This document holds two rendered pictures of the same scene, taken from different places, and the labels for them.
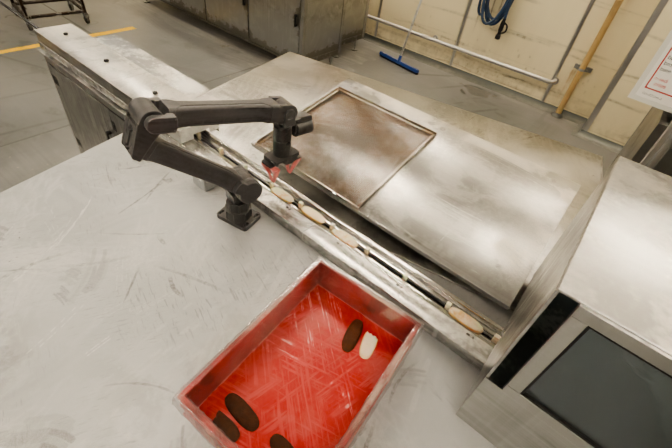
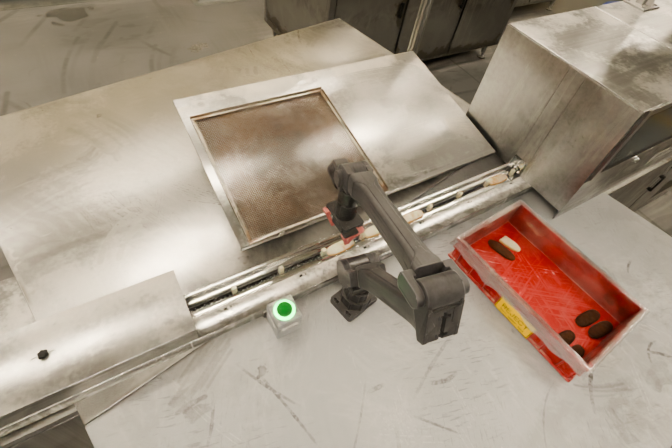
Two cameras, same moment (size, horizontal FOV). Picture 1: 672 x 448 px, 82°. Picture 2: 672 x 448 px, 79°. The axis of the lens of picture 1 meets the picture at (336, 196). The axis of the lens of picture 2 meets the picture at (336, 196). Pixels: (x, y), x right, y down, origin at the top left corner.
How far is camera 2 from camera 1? 123 cm
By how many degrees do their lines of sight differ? 51
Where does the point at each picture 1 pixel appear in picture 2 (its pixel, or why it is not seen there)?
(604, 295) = (642, 99)
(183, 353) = (515, 378)
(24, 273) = not seen: outside the picture
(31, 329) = not seen: outside the picture
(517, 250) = (456, 119)
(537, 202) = (420, 82)
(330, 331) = (497, 263)
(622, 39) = not seen: outside the picture
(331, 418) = (561, 285)
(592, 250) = (609, 84)
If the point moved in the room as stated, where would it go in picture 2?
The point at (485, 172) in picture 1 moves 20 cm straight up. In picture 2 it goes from (380, 88) to (392, 42)
